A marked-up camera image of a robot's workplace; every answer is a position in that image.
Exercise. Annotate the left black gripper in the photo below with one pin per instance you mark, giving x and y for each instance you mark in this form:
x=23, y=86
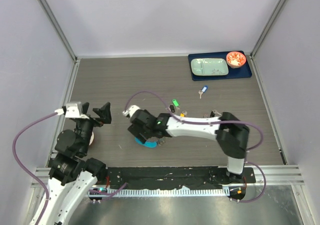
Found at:
x=104, y=112

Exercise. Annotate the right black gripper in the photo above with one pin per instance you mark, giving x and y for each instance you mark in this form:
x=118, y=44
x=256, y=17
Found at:
x=136, y=130

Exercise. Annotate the metal keyring holder blue handle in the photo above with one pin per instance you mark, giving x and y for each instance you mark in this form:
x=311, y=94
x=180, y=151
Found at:
x=151, y=143

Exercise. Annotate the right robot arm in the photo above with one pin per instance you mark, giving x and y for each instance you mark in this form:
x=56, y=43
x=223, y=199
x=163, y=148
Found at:
x=231, y=135

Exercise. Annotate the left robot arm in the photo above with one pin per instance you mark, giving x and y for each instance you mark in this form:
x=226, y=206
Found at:
x=59, y=202

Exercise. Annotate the black tagged key bunch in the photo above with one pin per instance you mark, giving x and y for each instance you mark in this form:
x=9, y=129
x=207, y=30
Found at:
x=171, y=109

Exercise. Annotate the green tagged key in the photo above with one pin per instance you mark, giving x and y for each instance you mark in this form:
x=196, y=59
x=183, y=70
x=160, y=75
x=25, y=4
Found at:
x=176, y=103

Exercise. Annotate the blue tagged key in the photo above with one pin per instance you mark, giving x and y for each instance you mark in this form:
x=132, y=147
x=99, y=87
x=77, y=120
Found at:
x=202, y=91

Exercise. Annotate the light green rectangular plate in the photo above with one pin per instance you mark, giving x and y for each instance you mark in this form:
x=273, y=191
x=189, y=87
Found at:
x=209, y=67

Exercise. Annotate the red patterned bowl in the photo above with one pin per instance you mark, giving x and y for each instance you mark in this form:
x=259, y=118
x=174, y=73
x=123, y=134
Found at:
x=236, y=59

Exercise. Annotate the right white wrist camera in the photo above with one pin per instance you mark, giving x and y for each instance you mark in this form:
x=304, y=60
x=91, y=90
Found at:
x=129, y=112

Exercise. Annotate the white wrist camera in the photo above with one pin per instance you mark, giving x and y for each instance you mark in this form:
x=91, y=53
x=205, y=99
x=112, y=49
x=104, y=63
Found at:
x=73, y=110
x=129, y=112

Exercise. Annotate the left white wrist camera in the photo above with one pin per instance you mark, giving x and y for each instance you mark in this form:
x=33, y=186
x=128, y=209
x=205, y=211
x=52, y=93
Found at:
x=73, y=110

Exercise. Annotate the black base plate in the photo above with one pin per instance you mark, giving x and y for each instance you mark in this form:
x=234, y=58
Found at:
x=170, y=178

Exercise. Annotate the white slotted cable duct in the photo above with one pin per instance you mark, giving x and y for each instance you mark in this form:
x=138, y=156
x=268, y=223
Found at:
x=183, y=192

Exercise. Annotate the aluminium frame rail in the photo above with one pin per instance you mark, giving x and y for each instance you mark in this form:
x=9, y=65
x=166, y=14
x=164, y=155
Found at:
x=64, y=165

